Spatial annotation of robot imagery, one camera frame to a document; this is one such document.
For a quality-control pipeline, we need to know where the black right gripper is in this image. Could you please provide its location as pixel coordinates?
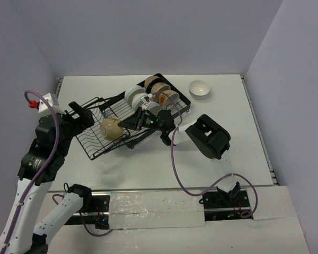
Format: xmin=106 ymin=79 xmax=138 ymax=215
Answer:
xmin=118 ymin=107 xmax=166 ymax=132

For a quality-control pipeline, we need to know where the white ribbed bowl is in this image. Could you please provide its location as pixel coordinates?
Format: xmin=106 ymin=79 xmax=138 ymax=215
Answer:
xmin=124 ymin=85 xmax=145 ymax=105
xmin=131 ymin=93 xmax=147 ymax=111

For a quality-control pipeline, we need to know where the cream floral bowl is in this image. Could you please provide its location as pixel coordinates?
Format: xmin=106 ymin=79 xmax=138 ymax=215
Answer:
xmin=100 ymin=117 xmax=123 ymax=141

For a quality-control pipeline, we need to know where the beige floral bowl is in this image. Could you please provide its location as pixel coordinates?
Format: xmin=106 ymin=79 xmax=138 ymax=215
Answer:
xmin=151 ymin=82 xmax=171 ymax=97
xmin=158 ymin=90 xmax=180 ymax=110
xmin=144 ymin=75 xmax=160 ymax=91

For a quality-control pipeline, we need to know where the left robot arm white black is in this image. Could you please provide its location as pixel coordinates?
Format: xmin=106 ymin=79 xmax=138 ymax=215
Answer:
xmin=0 ymin=102 xmax=94 ymax=253

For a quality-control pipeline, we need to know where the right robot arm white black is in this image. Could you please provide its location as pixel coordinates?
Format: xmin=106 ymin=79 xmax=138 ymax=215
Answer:
xmin=118 ymin=107 xmax=241 ymax=207

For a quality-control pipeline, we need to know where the white taped cover sheet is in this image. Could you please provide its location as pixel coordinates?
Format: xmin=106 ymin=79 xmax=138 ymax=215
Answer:
xmin=109 ymin=190 xmax=205 ymax=229

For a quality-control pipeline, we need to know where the black wire dish rack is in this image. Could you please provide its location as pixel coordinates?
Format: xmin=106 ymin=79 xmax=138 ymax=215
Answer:
xmin=68 ymin=73 xmax=191 ymax=161

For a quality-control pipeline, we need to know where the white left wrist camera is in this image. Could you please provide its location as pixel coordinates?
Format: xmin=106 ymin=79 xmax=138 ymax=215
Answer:
xmin=28 ymin=93 xmax=62 ymax=116

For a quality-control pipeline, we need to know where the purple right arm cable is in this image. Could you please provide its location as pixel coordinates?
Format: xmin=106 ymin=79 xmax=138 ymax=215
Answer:
xmin=151 ymin=92 xmax=260 ymax=219

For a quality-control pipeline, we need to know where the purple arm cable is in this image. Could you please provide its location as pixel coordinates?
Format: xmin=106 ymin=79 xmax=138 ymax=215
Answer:
xmin=1 ymin=90 xmax=60 ymax=252
xmin=151 ymin=92 xmax=260 ymax=219

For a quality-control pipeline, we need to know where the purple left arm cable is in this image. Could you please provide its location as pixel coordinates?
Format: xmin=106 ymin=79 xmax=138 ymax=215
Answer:
xmin=1 ymin=90 xmax=60 ymax=252

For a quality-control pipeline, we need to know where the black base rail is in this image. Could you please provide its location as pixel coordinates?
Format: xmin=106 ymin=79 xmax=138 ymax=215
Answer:
xmin=66 ymin=189 xmax=254 ymax=230

